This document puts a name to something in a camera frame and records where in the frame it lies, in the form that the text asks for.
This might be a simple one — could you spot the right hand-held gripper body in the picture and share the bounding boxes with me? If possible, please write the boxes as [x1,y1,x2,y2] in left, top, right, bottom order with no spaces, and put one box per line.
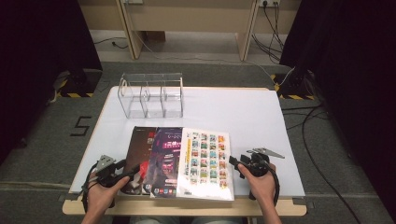
[246,147,286,177]

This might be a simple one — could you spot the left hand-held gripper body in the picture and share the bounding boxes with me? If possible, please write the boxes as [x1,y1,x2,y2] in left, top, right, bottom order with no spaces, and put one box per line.
[92,154,127,189]

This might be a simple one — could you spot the black and red book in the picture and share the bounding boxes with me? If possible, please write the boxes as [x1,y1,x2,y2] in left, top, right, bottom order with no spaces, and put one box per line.
[120,125,158,196]

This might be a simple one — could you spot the thick white book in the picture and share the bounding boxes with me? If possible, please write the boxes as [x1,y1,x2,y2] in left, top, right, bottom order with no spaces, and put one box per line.
[176,126,235,203]

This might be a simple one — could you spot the purple magazine blue spine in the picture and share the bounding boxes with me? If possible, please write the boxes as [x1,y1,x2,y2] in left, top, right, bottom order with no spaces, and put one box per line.
[149,126,185,200]

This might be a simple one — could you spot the clear acrylic book rack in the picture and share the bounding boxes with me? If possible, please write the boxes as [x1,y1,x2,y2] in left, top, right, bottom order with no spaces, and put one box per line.
[117,72,185,119]

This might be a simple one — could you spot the person's right hand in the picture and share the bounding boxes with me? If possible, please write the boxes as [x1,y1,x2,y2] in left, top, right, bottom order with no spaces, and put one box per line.
[237,163,278,204]

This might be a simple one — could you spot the person's left hand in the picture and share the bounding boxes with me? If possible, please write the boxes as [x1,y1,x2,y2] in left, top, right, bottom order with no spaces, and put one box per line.
[85,175,131,216]

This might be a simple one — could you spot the stand base with hazard tape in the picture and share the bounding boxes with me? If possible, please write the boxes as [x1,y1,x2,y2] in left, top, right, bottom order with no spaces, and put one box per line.
[270,69,316,101]
[55,68,104,99]

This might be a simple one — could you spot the black curtain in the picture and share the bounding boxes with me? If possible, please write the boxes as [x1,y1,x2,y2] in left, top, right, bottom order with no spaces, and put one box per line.
[279,0,396,216]
[0,0,104,166]

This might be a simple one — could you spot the beige wooden desk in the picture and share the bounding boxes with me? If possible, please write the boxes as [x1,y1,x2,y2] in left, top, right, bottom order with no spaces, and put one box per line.
[78,0,302,62]

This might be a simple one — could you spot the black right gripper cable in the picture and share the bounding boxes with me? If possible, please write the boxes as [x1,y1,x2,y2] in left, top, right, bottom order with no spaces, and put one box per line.
[268,167,281,207]

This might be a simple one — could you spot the grey table bracket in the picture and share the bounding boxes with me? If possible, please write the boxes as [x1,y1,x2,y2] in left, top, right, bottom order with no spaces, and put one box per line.
[57,192,78,203]
[291,197,316,209]

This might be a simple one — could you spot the long black floor cable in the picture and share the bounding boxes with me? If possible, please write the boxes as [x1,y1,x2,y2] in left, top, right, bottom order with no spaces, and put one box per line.
[301,105,362,224]

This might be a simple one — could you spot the thin black floor cable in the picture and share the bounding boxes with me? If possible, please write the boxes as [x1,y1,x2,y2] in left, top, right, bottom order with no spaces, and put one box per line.
[281,105,332,131]

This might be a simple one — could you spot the white floor cable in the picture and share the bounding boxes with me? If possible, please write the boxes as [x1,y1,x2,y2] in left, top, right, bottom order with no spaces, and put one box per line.
[132,29,295,88]

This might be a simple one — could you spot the black socket cable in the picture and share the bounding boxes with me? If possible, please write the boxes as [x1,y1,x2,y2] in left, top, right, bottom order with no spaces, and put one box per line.
[262,3,286,50]
[251,32,282,63]

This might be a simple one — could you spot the short black floor cable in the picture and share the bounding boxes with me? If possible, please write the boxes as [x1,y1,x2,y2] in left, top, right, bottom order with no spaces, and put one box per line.
[93,36,129,50]

